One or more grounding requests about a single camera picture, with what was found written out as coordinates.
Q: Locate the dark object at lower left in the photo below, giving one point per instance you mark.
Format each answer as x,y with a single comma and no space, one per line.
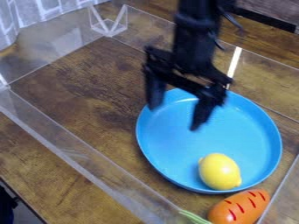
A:
7,205

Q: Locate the yellow toy lemon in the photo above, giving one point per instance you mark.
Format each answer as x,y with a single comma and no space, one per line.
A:
219,172

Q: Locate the white patterned curtain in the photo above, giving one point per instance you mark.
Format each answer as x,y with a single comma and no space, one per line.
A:
22,13

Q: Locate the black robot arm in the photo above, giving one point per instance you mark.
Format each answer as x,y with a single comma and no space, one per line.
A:
186,66

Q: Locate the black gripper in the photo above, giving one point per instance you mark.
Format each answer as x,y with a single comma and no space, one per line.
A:
205,83

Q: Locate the blue oval tray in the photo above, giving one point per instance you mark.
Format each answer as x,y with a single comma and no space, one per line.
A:
241,131

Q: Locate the orange toy carrot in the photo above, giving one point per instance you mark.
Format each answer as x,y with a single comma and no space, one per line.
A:
242,208

